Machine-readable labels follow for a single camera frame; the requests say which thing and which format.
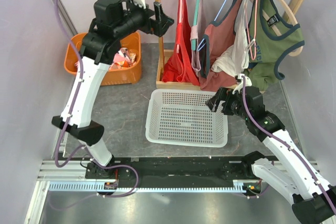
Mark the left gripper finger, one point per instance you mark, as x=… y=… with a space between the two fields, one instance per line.
x=158 y=11
x=162 y=24

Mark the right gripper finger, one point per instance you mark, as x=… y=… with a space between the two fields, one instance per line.
x=221 y=94
x=213 y=103

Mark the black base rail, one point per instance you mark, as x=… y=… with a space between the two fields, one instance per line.
x=175 y=171

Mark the red tank top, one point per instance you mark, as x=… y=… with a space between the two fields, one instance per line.
x=178 y=67

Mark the orange plastic bin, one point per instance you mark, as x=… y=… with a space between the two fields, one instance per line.
x=122 y=76

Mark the beige wooden hanger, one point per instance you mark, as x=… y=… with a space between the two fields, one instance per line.
x=292 y=20

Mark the blue wire hanger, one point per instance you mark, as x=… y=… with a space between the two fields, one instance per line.
x=202 y=43

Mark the white plastic basket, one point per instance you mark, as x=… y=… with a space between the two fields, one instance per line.
x=181 y=117

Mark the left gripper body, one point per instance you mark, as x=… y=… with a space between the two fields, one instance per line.
x=140 y=17

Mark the slotted cable duct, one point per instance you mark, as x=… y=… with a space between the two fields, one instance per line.
x=104 y=187

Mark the white tank top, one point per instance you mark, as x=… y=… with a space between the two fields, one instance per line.
x=235 y=59

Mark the teal plastic hanger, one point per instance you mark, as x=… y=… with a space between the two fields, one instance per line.
x=194 y=28

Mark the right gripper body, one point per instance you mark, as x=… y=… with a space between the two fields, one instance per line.
x=232 y=105

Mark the pink wire hanger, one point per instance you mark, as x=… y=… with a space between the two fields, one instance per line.
x=252 y=42

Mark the green tank top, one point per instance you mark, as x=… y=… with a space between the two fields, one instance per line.
x=271 y=48

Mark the patterned clothes in bin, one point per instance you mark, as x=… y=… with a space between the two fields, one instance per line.
x=123 y=59

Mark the wooden clothes rack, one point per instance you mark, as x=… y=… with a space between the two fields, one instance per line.
x=173 y=82

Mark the dusty rose tank top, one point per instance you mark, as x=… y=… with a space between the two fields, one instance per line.
x=218 y=37

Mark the mauve tank top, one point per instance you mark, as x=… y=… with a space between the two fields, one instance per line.
x=195 y=61

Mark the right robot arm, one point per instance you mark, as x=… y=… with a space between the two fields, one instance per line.
x=310 y=195

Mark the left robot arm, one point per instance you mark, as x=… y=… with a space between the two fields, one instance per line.
x=114 y=20

